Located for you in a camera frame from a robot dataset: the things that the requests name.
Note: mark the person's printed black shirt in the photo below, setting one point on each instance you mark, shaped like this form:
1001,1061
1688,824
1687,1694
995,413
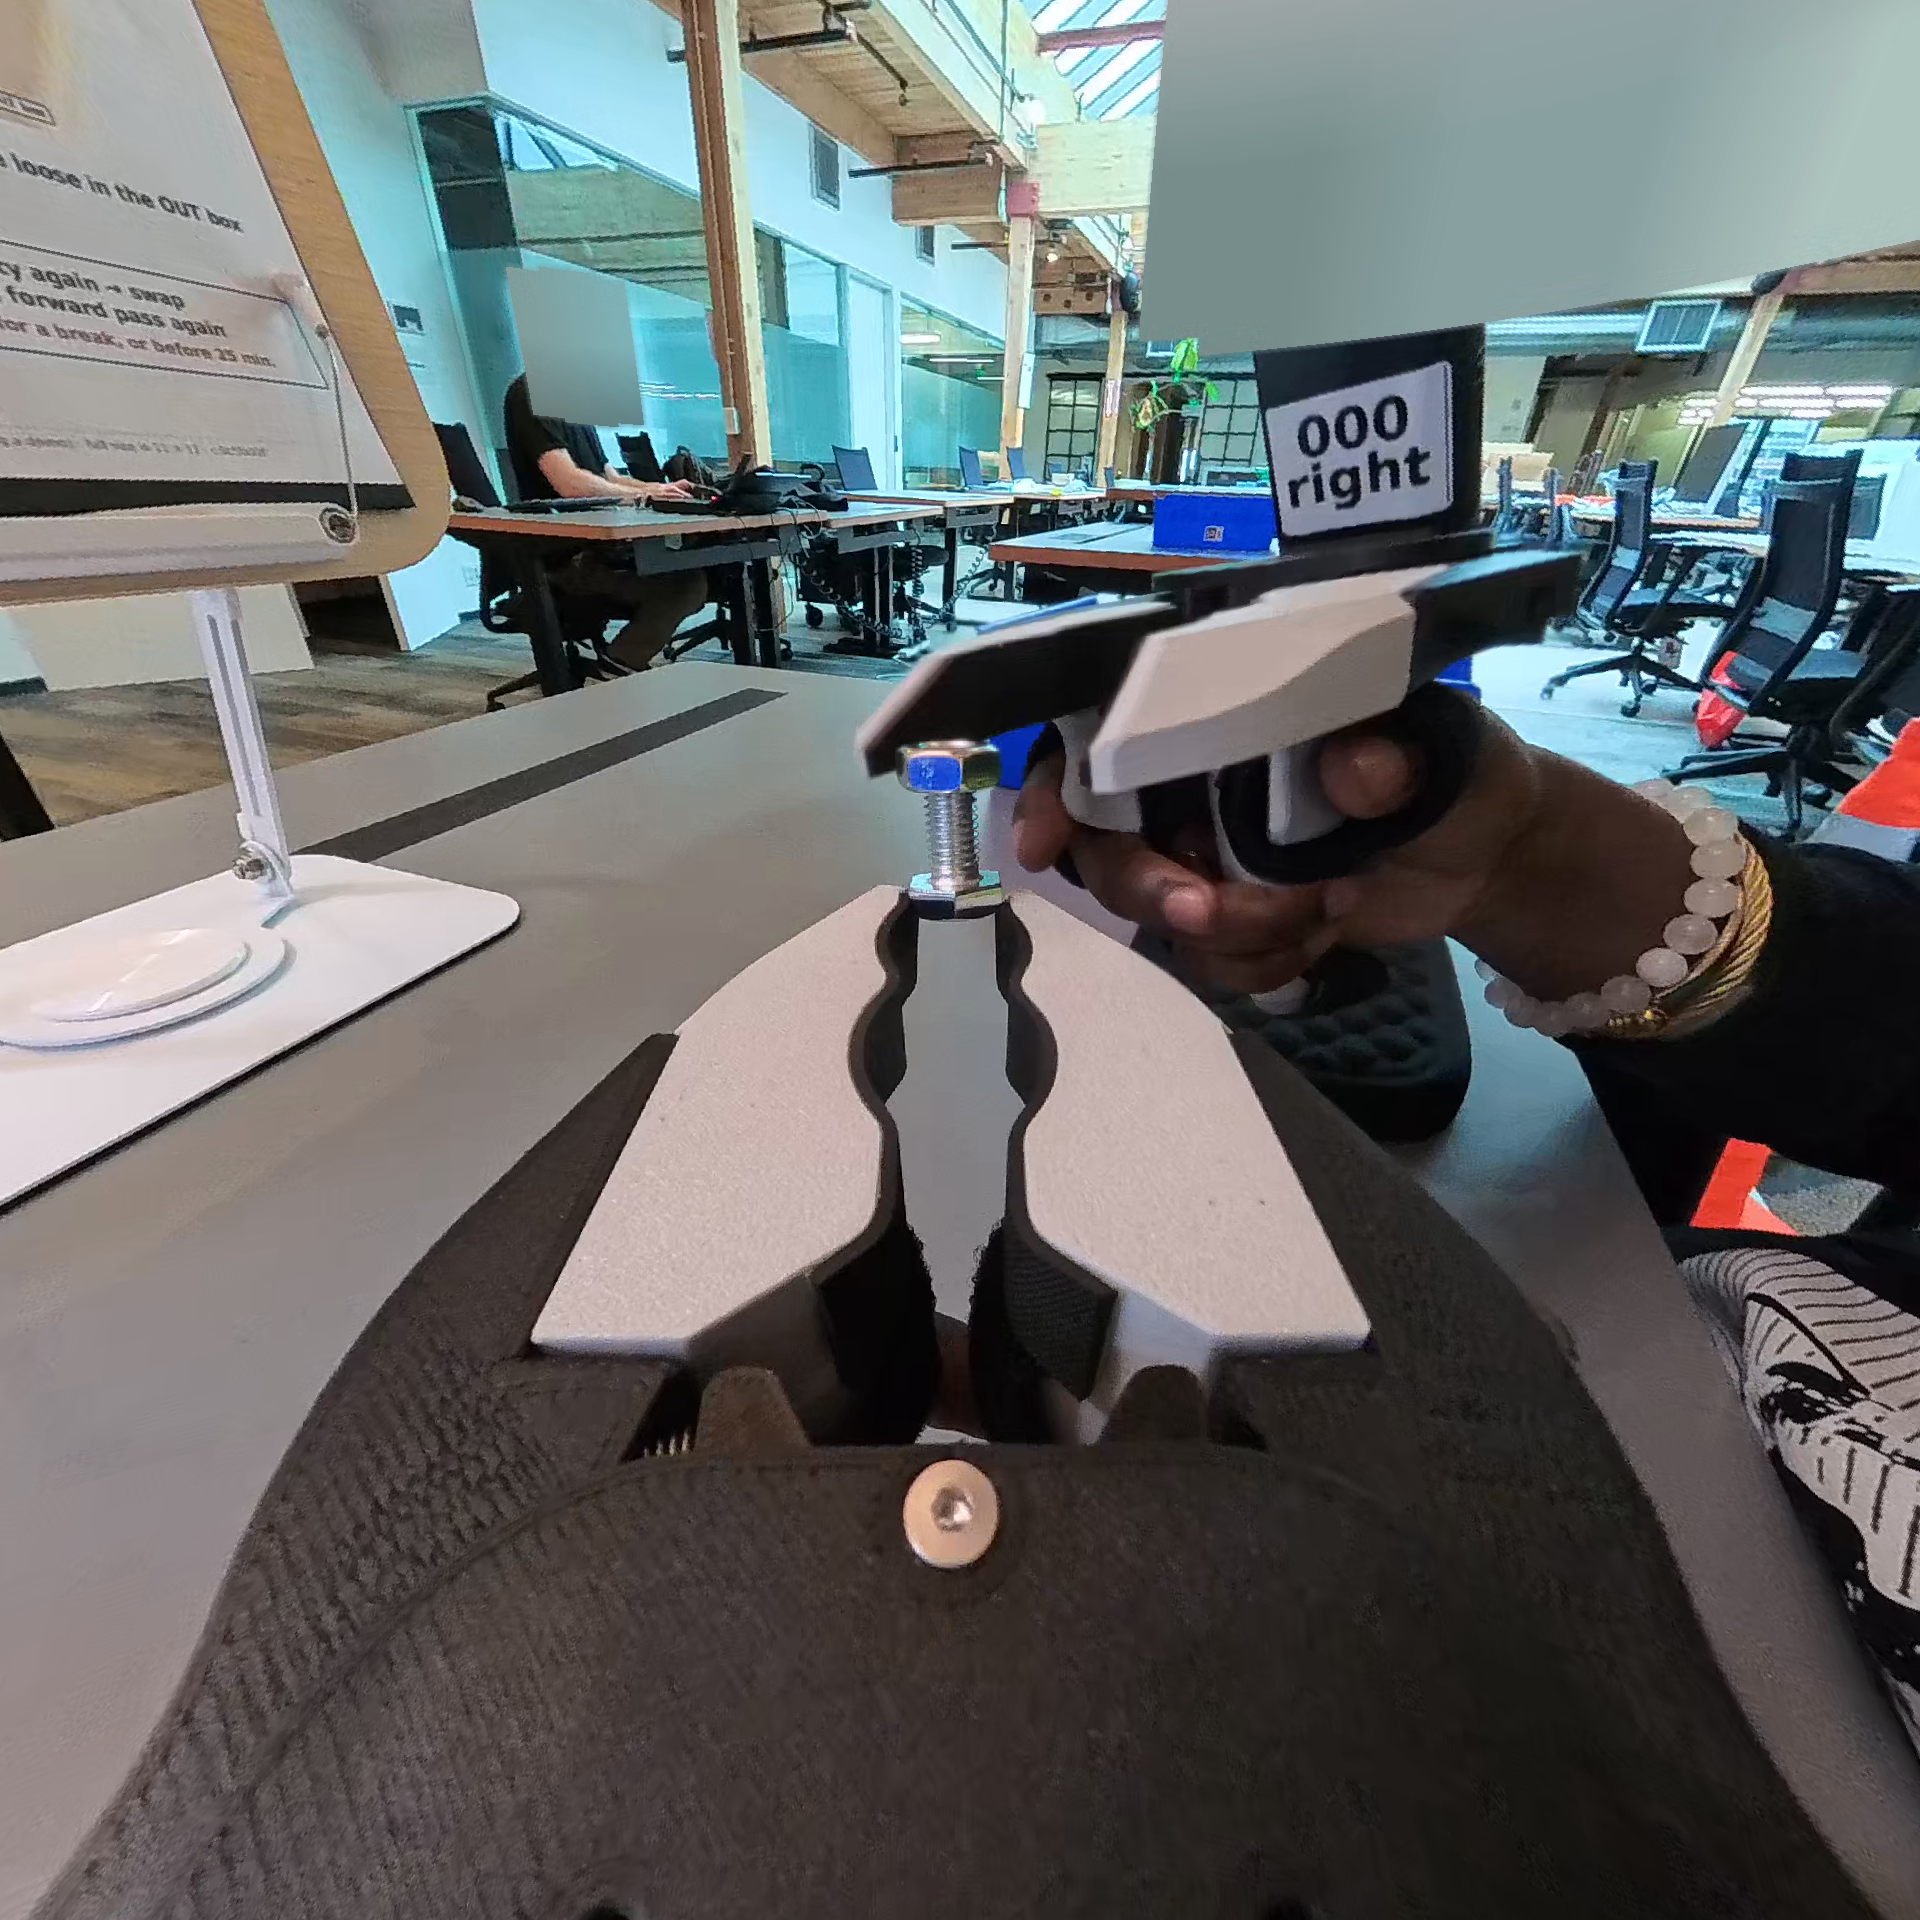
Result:
1830,1425

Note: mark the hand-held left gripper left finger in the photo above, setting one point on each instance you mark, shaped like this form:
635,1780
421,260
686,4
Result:
721,1169

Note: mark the short steel hex bolt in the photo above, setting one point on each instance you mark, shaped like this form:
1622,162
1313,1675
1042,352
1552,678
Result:
951,839

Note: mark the wooden desk with black legs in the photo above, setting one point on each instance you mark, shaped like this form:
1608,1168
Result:
600,525

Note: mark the blue plastic bin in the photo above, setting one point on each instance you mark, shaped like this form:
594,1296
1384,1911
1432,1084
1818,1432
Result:
1022,757

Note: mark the small blue desk bin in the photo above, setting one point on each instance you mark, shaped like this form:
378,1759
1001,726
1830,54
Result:
1202,522

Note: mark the person's right hand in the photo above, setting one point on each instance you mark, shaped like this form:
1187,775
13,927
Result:
1426,885

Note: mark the black wrist rest pad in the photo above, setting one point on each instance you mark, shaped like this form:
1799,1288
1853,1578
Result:
1350,1050

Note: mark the black keyboard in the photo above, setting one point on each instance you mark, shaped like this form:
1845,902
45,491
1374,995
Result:
570,505

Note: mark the steel hex nut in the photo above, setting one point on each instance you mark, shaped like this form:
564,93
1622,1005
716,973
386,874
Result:
948,769

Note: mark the orange white striped object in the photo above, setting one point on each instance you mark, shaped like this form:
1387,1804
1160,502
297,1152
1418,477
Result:
1877,796

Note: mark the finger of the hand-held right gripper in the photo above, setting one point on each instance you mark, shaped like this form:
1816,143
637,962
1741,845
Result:
1261,675
1020,675

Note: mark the green hanging plant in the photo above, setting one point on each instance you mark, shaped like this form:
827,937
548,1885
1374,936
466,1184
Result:
1178,383

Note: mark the group of office chairs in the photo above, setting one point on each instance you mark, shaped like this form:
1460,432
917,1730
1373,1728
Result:
1785,600

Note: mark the white display stand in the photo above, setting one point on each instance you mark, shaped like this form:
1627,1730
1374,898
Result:
330,945

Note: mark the black office chair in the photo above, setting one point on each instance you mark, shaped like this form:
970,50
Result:
472,479

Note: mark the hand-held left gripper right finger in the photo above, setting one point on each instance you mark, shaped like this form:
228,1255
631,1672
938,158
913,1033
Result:
1185,1186

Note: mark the orange red object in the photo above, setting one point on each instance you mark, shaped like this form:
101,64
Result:
1746,1186

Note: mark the person's right forearm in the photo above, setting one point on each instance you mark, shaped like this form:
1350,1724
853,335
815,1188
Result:
1816,1021

